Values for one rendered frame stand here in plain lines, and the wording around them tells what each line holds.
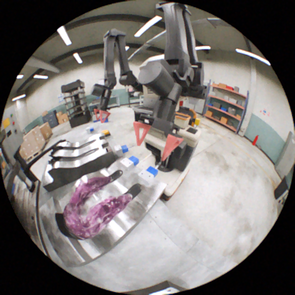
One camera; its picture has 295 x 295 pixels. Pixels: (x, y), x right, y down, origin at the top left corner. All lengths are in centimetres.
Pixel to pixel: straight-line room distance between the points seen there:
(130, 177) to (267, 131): 545
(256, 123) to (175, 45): 515
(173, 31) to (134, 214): 53
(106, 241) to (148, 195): 20
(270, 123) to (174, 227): 536
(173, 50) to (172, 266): 65
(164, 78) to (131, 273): 55
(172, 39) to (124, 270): 70
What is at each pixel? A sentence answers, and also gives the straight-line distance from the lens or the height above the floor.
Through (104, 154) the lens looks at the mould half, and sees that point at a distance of 45.
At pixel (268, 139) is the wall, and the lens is 549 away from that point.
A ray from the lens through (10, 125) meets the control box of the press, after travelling 110.
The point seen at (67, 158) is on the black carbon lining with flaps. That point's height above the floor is 90.
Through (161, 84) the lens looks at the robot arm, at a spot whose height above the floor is 117.
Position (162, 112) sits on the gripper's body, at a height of 110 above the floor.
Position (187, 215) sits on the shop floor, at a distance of 126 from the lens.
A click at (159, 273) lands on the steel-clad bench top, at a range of 41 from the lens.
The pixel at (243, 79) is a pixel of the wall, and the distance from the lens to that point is 553.
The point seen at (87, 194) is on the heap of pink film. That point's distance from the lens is 33.
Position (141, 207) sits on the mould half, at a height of 86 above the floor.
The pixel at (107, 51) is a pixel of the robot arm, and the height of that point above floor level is 143.
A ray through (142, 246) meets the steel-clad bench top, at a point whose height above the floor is 80.
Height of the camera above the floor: 116
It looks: 38 degrees down
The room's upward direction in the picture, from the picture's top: straight up
